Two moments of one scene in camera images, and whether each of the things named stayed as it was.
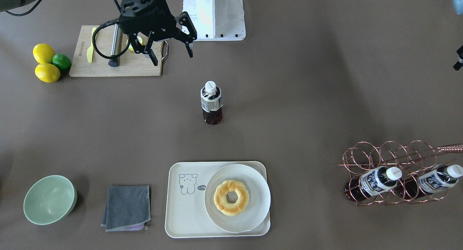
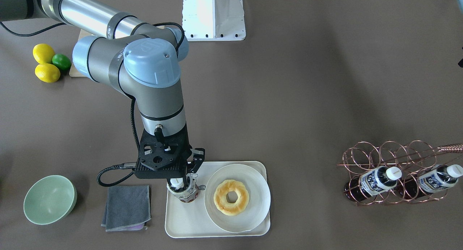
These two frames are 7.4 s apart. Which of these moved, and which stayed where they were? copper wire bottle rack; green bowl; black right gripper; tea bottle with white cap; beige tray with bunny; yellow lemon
Moved: black right gripper; tea bottle with white cap
Stayed: beige tray with bunny; copper wire bottle rack; yellow lemon; green bowl
